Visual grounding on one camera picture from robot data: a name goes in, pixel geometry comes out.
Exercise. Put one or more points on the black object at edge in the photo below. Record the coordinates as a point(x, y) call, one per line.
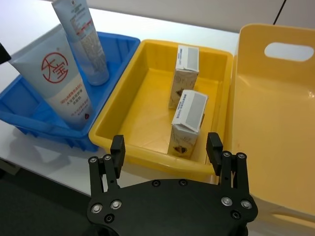
point(3, 54)

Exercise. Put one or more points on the white tube with red circle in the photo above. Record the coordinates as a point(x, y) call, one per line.
point(61, 81)

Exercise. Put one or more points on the small white drink carton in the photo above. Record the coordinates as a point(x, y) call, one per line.
point(187, 123)
point(183, 81)

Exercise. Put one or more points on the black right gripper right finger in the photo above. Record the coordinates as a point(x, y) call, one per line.
point(214, 152)

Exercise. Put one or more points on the yellow plastic bin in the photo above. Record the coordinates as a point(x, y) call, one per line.
point(142, 118)

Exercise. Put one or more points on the blue plastic bin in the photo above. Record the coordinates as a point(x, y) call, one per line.
point(115, 49)

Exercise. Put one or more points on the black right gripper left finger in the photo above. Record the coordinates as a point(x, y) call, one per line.
point(117, 152)

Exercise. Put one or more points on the pale blue cosmetic tube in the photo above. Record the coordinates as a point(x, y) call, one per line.
point(86, 37)

